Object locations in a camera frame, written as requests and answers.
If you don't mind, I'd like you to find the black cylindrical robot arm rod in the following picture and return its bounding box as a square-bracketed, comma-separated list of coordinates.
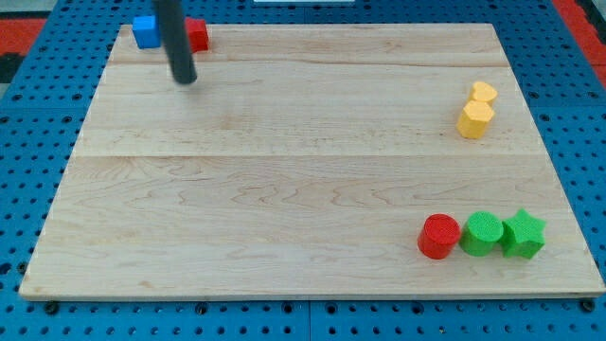
[152, 0, 197, 85]

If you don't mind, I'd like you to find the blue cube block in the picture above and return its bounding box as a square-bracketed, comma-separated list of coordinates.
[132, 15, 161, 49]

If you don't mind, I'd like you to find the light wooden board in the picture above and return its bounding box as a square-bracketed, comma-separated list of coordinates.
[20, 24, 605, 301]

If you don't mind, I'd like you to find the red cylinder block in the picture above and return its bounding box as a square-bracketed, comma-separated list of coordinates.
[417, 213, 461, 260]

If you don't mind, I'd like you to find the yellow hexagon block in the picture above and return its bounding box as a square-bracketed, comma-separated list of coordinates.
[455, 100, 495, 139]

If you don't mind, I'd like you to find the green cylinder block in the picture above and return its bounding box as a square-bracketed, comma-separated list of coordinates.
[459, 211, 504, 257]

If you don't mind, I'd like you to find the green star block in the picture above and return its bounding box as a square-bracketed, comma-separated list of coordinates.
[499, 208, 546, 260]

